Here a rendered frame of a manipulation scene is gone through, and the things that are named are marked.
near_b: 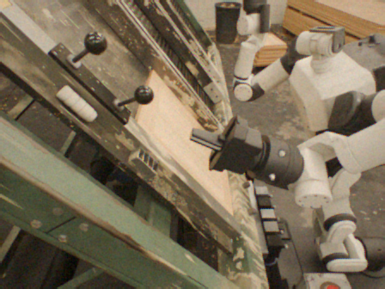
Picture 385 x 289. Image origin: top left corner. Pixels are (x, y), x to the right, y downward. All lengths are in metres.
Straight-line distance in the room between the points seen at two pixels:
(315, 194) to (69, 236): 0.43
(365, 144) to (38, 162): 0.50
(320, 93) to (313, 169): 0.33
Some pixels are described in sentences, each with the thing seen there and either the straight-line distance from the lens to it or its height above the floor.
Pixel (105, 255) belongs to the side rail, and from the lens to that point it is 0.52.
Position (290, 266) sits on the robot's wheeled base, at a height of 0.19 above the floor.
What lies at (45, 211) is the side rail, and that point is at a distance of 0.44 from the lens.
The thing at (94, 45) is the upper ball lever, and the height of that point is 1.52.
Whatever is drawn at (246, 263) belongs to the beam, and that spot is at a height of 0.90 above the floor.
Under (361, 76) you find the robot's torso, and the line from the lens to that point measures 0.87.
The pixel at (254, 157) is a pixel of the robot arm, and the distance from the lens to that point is 0.49.
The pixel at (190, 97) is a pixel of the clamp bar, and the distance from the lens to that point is 1.03.
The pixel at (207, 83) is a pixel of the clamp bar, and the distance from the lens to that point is 1.51.
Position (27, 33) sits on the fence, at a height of 1.53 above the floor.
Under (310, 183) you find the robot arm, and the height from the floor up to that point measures 1.30.
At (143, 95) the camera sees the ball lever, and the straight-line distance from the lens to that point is 0.50.
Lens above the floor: 1.67
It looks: 39 degrees down
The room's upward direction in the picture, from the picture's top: straight up
